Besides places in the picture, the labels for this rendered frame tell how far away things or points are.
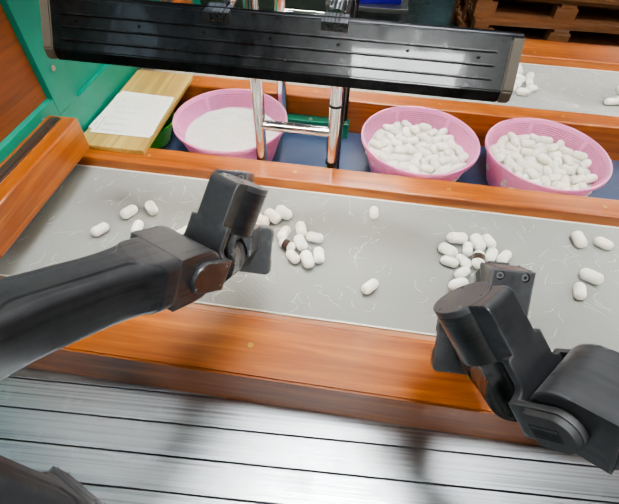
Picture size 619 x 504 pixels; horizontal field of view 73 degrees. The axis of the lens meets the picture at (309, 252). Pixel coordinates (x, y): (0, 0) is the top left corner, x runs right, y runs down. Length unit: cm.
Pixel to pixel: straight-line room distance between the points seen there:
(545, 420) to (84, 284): 36
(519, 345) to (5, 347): 38
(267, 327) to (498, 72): 46
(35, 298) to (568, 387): 39
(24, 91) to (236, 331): 60
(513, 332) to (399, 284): 36
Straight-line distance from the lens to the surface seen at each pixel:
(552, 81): 147
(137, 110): 110
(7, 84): 94
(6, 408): 82
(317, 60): 59
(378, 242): 79
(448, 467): 70
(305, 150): 109
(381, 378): 62
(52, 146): 90
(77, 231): 89
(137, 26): 65
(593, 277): 87
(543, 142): 119
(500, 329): 39
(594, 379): 40
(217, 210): 46
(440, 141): 108
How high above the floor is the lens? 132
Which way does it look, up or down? 50 degrees down
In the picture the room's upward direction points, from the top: 2 degrees clockwise
